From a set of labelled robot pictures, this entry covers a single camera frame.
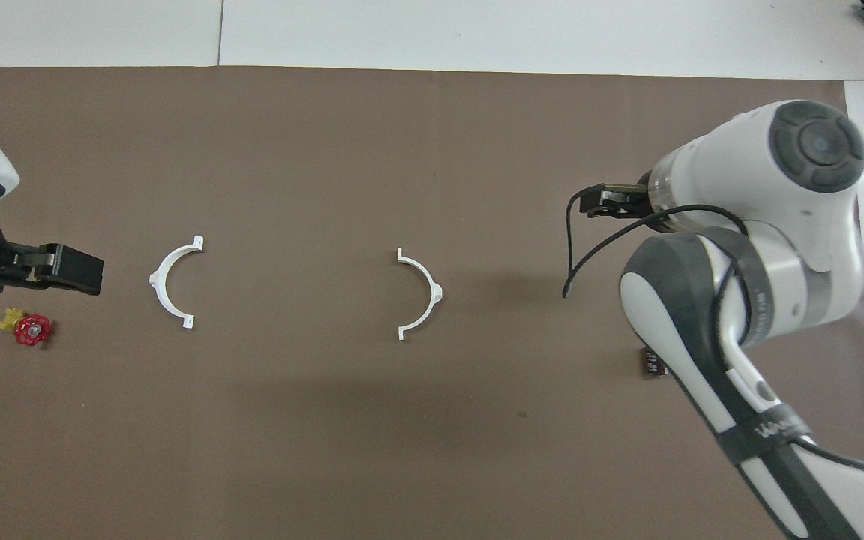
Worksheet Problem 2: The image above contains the red-handled brass valve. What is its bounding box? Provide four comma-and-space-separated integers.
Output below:
0, 306, 52, 347

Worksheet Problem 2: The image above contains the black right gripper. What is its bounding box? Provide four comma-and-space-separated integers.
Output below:
586, 190, 658, 226

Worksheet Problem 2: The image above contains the white half-ring pipe clamp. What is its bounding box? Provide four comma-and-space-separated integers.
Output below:
148, 235, 205, 331
396, 247, 445, 342

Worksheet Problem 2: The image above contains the brown paper table mat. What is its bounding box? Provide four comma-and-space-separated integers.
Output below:
0, 66, 864, 540

